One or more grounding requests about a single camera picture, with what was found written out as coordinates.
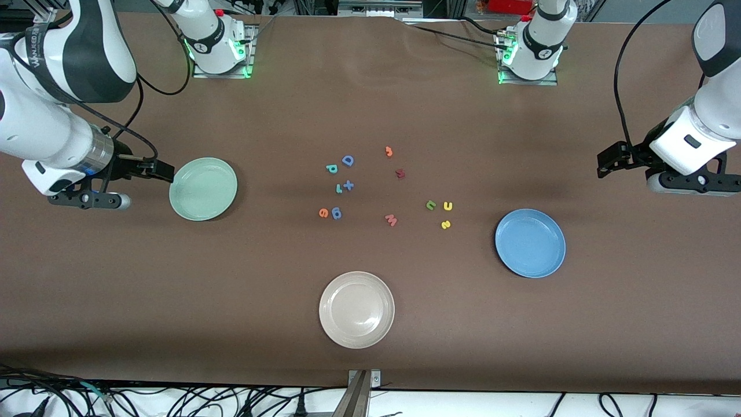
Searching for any brown table cover sheet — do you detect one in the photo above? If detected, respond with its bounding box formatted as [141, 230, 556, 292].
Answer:
[0, 10, 741, 396]

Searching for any beige plate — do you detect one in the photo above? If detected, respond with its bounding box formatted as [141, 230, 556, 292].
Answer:
[319, 271, 395, 349]

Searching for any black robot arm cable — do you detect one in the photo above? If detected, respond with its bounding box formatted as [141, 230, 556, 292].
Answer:
[6, 0, 195, 169]
[615, 0, 672, 151]

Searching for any aluminium frame profile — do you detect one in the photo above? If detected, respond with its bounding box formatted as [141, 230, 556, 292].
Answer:
[338, 0, 424, 19]

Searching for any metal bracket post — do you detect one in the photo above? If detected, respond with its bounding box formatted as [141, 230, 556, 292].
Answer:
[332, 370, 381, 417]

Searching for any red background object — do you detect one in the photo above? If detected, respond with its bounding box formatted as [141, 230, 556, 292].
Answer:
[488, 0, 534, 16]

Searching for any aluminium corner profile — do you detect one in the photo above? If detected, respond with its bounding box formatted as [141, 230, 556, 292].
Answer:
[23, 0, 69, 25]

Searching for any light green plate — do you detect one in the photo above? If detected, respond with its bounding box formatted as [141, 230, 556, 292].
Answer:
[169, 157, 238, 222]

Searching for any blue plate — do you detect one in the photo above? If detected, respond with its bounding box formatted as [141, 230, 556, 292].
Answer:
[495, 208, 566, 279]

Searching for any black cable on table cover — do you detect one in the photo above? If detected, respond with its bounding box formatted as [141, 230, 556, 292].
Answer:
[399, 16, 516, 53]

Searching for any teal cable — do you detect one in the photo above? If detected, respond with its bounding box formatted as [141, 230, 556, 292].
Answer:
[80, 381, 112, 404]

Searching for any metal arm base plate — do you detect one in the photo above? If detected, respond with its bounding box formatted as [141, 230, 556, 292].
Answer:
[193, 23, 256, 79]
[498, 32, 559, 86]

